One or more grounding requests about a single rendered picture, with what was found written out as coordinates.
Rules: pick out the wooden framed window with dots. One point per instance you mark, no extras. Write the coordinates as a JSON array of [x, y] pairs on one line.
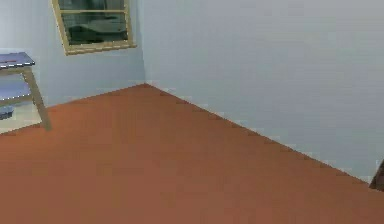
[[95, 26]]

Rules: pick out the blue topped wooden table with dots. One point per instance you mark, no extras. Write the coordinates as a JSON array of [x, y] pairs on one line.
[[16, 60]]

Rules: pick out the small blue grey box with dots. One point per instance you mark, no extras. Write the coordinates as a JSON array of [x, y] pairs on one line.
[[6, 112]]

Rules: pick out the dark brown furniture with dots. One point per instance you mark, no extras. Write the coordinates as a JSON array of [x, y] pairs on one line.
[[379, 180]]

